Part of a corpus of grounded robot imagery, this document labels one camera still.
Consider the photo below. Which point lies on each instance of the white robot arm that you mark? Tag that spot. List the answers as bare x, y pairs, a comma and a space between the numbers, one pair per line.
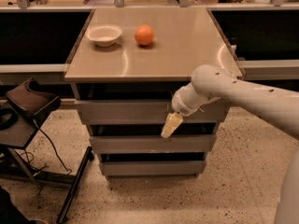
275, 106

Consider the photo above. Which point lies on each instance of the grey bottom drawer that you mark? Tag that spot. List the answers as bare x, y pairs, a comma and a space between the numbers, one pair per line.
140, 164

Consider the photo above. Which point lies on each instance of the grey middle drawer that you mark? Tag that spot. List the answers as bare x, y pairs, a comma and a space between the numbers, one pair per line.
121, 139

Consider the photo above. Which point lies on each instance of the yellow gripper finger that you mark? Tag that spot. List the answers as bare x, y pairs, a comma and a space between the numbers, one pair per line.
173, 120

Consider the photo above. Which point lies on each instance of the grey drawer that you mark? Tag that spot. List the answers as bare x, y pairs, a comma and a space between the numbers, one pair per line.
125, 103
140, 164
121, 139

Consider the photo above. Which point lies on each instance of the grey top drawer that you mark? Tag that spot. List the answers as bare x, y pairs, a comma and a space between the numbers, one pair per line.
125, 103

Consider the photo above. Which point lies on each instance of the black side stand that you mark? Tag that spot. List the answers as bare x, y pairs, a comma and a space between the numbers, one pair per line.
41, 153

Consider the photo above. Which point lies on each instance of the grey drawer cabinet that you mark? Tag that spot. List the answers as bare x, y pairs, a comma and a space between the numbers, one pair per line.
184, 38

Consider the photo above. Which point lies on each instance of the white bowl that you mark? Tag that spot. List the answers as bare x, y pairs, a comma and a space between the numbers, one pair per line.
104, 35

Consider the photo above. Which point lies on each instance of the dark headset device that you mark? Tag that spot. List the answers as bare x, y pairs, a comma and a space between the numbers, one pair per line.
31, 104

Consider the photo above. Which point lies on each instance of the orange fruit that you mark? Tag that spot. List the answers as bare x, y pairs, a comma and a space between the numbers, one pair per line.
144, 35

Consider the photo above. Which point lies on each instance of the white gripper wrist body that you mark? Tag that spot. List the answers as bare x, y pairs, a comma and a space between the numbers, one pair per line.
179, 104

